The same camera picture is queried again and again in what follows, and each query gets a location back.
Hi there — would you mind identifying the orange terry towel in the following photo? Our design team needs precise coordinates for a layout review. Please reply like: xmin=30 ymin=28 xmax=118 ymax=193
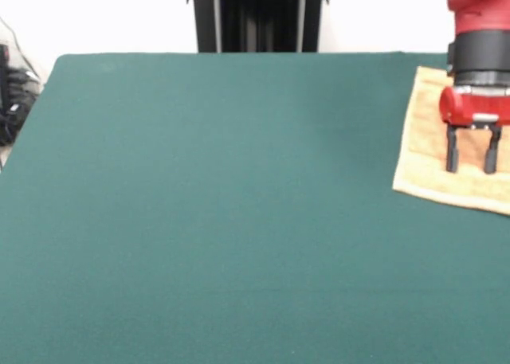
xmin=392 ymin=65 xmax=510 ymax=216

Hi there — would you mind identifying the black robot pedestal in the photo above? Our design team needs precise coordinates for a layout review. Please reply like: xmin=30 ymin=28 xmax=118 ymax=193
xmin=185 ymin=0 xmax=331 ymax=53

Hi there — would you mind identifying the dark green table cloth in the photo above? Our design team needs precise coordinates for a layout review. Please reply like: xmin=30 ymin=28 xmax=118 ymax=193
xmin=0 ymin=52 xmax=510 ymax=364

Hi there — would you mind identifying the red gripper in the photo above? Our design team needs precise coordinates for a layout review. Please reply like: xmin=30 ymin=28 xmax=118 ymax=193
xmin=439 ymin=84 xmax=510 ymax=175

